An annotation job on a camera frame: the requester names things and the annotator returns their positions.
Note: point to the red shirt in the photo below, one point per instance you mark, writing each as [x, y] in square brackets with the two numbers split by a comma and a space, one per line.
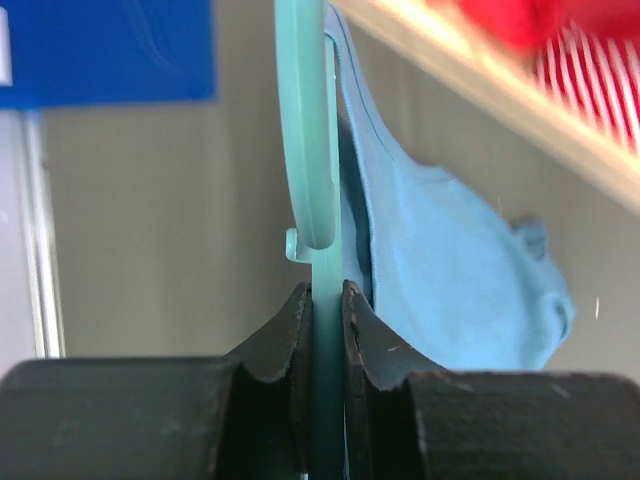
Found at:
[526, 24]

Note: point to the blue tank top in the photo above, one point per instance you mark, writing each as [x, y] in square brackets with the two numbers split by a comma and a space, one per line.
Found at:
[438, 265]

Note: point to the teal plastic hanger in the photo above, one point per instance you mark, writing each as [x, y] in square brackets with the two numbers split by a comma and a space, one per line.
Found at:
[308, 111]

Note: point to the red white striped tank top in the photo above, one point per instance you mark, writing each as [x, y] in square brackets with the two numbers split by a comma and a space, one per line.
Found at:
[595, 75]

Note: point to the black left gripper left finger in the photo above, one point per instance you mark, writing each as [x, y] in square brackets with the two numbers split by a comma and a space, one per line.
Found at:
[266, 426]

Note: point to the blue plastic folder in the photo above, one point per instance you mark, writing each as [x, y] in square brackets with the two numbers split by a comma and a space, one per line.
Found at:
[78, 53]

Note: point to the wooden clothes rack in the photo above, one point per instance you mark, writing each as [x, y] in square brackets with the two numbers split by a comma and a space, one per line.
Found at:
[437, 39]

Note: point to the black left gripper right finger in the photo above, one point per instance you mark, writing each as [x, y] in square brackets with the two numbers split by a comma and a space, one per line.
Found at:
[381, 432]

